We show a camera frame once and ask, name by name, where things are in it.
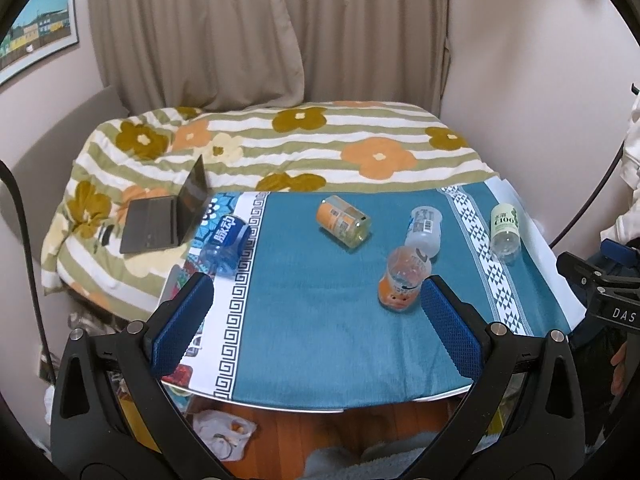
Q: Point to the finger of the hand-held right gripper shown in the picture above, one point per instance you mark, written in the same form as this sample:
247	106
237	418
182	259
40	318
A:
580	272

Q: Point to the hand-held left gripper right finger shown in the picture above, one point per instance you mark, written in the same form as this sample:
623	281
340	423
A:
452	332

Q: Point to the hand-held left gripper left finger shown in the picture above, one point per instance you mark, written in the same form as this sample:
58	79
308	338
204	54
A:
181	327

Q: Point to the clear cup with orange print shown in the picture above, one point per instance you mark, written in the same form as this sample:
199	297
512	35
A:
402	280

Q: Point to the clear cup with green label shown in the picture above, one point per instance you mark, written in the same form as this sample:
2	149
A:
504	232

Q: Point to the clear cup with white label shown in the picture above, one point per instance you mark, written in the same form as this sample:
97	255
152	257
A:
424	231

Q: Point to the clear cup with orange label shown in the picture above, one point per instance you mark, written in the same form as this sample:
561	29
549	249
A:
344	221

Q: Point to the person's right hand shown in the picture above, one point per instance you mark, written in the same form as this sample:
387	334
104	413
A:
619	367

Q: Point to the blue plastic bottle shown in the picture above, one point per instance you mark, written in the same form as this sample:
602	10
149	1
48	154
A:
226	246

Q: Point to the white plastic bag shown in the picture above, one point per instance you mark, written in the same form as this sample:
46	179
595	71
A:
222	430

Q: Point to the grey laptop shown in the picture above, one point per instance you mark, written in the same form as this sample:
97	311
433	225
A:
162	217

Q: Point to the colourful printed mat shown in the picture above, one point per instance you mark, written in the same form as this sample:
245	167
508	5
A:
215	212

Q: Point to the white cloth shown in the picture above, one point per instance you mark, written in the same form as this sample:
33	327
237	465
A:
631	160

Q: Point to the teal patterned tablecloth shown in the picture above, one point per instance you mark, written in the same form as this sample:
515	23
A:
330	310

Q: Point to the grey fluffy towel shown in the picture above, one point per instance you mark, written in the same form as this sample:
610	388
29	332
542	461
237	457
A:
360	460

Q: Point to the floral striped blanket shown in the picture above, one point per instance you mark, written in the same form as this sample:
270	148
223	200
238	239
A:
320	147

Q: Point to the beige curtain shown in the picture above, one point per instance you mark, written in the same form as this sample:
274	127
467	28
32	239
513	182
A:
260	30

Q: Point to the grey padded bed frame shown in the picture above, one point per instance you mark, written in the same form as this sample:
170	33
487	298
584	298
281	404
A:
60	120

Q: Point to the framed wall poster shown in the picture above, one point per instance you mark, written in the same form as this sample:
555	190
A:
37	27

